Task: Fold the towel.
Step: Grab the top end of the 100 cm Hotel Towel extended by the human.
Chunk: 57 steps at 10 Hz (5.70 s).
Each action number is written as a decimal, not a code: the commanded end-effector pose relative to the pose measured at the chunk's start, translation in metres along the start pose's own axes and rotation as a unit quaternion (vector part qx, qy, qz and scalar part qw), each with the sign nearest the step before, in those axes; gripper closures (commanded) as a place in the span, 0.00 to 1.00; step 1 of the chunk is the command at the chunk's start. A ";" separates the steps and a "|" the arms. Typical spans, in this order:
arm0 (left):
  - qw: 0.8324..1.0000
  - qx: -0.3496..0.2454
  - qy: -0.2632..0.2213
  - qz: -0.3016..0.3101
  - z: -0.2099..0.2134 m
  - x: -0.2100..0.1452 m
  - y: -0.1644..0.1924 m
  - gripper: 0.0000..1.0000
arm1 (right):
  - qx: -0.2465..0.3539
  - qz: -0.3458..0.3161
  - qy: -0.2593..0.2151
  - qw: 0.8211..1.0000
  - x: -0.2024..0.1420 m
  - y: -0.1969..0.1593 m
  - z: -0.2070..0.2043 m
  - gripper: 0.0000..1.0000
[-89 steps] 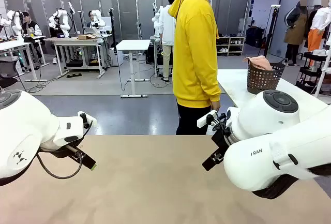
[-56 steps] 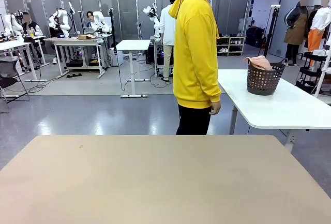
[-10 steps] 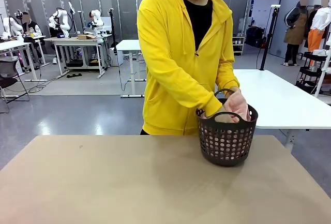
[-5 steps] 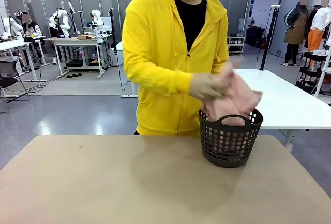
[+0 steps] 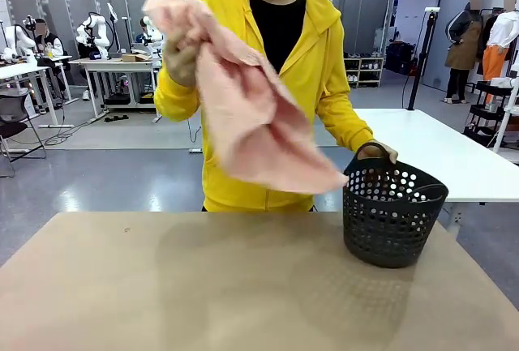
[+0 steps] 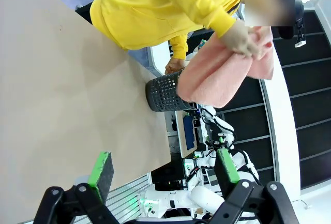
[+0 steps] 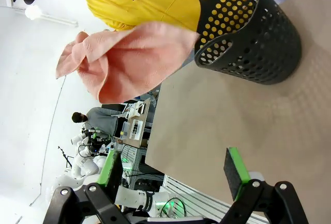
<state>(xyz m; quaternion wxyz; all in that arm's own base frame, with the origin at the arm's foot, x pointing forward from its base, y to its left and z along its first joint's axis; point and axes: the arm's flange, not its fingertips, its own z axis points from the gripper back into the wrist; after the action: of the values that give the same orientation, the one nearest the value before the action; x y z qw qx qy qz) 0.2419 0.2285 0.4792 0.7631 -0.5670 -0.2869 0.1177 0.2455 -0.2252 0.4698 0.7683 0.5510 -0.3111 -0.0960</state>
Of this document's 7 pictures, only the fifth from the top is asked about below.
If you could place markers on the person's left hand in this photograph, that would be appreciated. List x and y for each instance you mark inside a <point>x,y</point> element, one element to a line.
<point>390,153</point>

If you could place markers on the person's right hand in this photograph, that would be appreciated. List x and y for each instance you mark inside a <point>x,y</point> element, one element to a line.
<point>182,65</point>

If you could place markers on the black perforated plastic basket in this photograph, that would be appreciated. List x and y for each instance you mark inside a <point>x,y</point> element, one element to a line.
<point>385,229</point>

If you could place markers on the pink terry towel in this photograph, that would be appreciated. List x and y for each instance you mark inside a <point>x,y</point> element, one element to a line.
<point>259,124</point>

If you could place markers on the person's right forearm yellow sleeve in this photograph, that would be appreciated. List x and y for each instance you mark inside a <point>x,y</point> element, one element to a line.
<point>178,101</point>

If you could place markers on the person's left forearm yellow sleeve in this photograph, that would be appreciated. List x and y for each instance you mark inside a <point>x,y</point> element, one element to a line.
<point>348,128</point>

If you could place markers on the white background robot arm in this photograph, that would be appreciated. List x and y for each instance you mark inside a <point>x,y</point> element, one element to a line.
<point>151,37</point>
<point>95,35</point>
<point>18,43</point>

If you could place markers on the large white table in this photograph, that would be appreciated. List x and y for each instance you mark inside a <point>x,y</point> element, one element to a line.
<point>430,152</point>

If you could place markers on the flat cardboard box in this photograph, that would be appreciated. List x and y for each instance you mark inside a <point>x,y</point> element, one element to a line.
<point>135,57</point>

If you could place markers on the white desk with metal legs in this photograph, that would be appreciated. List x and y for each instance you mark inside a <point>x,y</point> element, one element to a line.
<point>24,69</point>
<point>113,63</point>

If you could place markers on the black tripod with white light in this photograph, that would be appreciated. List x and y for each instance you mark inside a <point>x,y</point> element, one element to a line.
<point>114,22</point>

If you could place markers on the black power strip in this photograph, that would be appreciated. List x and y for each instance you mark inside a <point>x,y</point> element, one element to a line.
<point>119,118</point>

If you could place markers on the white shoe rack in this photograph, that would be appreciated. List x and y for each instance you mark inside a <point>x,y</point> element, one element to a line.
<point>367,71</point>

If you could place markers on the blue cap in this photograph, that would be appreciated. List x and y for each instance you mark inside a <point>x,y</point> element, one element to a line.
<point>95,56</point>

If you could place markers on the black bags pile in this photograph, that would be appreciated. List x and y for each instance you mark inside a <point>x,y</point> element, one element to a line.
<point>399,57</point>

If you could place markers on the black utility cart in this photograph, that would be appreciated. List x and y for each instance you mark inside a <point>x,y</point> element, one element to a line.
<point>484,116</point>

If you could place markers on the person torso in yellow hoodie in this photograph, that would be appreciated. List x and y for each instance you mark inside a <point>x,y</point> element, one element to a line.
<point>316,83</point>

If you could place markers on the person in brown apron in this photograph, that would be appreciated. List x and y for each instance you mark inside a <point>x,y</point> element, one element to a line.
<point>462,49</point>

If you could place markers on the seated person in black-white jacket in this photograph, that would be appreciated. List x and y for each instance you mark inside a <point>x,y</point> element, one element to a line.
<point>50,43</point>

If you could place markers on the figure in white top orange trousers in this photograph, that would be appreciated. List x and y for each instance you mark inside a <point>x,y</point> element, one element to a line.
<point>500,39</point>

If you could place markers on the black mesh office chair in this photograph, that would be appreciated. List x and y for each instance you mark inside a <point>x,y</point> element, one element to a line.
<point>16,120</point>

